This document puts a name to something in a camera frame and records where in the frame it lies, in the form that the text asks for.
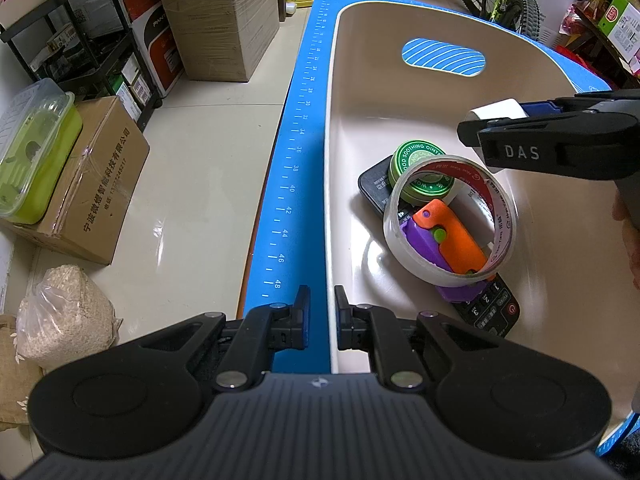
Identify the brown paper bag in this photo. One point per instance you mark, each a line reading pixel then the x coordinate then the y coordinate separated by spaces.
pixel 15 370

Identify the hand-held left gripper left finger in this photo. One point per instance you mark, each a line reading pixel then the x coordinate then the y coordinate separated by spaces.
pixel 304 317

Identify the red and white appliance box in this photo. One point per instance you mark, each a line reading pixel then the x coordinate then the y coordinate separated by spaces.
pixel 157 50

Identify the clear bag of grain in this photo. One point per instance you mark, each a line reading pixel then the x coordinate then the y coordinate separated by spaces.
pixel 65 315

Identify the clear tape roll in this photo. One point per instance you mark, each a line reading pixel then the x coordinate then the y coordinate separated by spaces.
pixel 505 220

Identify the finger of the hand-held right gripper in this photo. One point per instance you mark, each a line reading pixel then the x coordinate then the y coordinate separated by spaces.
pixel 550 145
pixel 542 107

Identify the black power bank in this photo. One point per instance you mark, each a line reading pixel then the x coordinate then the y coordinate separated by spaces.
pixel 372 185

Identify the person's right hand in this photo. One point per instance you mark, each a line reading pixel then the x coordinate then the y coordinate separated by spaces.
pixel 631 240

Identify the black metal rack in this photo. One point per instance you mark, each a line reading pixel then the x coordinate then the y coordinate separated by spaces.
pixel 90 30

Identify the black remote control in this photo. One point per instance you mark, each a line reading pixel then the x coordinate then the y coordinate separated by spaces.
pixel 492 310

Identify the white round container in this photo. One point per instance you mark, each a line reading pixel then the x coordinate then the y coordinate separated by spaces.
pixel 495 112

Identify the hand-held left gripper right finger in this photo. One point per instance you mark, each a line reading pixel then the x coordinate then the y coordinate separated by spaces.
pixel 342 320

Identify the red snack bag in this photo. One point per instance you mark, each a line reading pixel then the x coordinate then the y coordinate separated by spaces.
pixel 575 20

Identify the purple toy knife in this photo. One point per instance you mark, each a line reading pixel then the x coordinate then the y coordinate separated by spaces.
pixel 425 245

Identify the printed cardboard box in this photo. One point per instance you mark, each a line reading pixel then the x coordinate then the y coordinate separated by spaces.
pixel 95 185

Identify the green product box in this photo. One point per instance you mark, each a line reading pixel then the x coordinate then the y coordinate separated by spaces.
pixel 622 27

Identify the small white cup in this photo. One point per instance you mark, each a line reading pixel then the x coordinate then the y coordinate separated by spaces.
pixel 291 11

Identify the green container with clear lid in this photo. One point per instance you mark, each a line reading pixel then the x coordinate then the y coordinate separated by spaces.
pixel 35 155

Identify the beige plastic storage bin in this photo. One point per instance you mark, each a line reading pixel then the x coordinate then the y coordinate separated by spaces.
pixel 550 270

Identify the large taped cardboard box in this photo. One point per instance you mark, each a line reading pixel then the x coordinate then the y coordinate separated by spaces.
pixel 225 30

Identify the orange toy knife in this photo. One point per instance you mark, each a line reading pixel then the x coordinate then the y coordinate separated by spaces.
pixel 457 240

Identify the green and black bicycle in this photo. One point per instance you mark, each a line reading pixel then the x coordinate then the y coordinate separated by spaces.
pixel 512 0

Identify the green round tin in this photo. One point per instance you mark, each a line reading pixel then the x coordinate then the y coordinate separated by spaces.
pixel 417 160

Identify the blue ruled mat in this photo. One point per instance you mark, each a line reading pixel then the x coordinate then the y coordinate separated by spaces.
pixel 287 220

